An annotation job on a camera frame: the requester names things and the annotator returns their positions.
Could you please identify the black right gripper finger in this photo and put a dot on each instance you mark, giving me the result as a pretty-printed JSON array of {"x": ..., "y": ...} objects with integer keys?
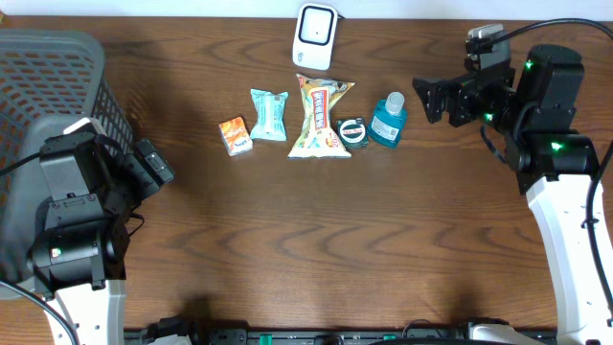
[
  {"x": 433, "y": 86},
  {"x": 435, "y": 103}
]

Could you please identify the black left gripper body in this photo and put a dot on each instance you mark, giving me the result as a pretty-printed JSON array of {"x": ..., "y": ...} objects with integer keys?
[{"x": 133, "y": 183}]

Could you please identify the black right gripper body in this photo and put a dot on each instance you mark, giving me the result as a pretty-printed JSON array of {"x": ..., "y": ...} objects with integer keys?
[{"x": 493, "y": 101}]

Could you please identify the blue mouthwash bottle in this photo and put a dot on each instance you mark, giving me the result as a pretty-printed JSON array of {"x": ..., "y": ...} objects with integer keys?
[{"x": 388, "y": 120}]

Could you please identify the small green round-logo box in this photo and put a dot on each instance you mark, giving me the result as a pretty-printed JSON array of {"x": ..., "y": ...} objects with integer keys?
[{"x": 353, "y": 133}]

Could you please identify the small orange packet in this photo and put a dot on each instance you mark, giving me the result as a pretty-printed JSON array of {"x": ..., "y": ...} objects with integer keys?
[{"x": 235, "y": 136}]

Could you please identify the yellow snack bag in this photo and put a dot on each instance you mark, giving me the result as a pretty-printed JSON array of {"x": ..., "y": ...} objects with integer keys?
[{"x": 318, "y": 139}]

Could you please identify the teal snack pack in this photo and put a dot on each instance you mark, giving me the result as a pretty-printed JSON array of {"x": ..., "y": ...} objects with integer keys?
[{"x": 270, "y": 115}]

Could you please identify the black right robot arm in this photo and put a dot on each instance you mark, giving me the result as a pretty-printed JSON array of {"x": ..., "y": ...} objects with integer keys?
[{"x": 557, "y": 170}]

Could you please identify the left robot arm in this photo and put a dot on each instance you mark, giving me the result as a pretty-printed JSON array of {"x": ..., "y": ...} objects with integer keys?
[{"x": 78, "y": 258}]

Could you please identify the white barcode scanner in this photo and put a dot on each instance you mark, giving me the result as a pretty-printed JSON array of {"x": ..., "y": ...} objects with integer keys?
[{"x": 314, "y": 36}]

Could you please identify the grey plastic mesh basket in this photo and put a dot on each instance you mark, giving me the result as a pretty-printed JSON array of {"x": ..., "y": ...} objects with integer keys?
[{"x": 49, "y": 80}]

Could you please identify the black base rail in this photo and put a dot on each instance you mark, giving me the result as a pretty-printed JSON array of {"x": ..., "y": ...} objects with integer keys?
[{"x": 245, "y": 337}]

